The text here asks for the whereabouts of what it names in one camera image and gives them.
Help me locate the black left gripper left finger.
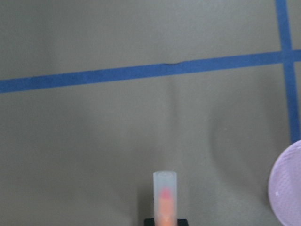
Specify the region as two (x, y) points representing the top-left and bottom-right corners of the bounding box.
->
(143, 218), (155, 226)

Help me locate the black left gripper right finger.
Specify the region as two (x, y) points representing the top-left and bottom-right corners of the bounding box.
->
(177, 218), (188, 226)

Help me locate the orange highlighter pen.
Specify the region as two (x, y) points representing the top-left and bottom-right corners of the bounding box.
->
(153, 171), (177, 226)

